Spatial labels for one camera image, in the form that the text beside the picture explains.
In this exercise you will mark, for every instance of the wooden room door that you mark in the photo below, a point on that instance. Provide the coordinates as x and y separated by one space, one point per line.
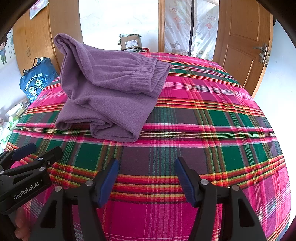
243 25

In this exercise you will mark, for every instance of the transparent printed door curtain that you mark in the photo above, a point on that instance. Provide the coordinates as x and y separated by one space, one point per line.
191 28

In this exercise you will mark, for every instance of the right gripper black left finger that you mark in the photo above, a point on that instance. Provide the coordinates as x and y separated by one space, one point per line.
55 221

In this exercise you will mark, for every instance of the blue printed tote bag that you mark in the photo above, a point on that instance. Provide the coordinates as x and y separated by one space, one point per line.
35 79

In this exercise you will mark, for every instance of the brown cardboard box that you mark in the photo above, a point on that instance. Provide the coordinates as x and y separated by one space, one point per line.
130 42

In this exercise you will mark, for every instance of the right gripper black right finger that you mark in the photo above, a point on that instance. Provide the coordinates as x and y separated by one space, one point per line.
239 221

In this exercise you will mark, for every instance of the metal door handle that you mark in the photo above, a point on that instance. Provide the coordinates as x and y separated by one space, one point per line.
264 54

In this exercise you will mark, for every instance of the pink plaid tablecloth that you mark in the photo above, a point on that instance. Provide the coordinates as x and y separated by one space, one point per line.
202 115

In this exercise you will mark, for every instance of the person's left hand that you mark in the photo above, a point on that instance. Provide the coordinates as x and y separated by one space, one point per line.
22 226

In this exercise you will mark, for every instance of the purple fleece garment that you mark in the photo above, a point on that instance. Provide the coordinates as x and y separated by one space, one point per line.
113 91

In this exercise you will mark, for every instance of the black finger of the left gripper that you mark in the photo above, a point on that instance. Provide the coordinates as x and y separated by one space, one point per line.
45 160
8 158

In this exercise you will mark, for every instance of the cartoon couple wall sticker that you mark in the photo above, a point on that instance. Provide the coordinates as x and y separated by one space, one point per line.
3 50

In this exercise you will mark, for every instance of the wooden wardrobe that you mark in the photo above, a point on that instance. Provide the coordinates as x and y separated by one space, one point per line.
35 37

